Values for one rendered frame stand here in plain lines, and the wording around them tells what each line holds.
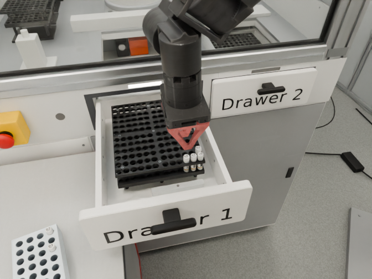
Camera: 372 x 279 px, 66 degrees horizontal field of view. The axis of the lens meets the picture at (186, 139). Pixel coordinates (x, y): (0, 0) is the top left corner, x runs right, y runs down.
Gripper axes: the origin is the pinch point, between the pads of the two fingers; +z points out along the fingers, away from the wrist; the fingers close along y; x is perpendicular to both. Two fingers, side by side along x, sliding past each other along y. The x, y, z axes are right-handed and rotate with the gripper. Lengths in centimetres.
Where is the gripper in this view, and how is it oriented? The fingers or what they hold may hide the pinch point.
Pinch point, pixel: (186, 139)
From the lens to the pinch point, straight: 51.7
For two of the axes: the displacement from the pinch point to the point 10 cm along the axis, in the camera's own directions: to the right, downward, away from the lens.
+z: 0.4, 7.2, 7.0
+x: 9.8, -1.6, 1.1
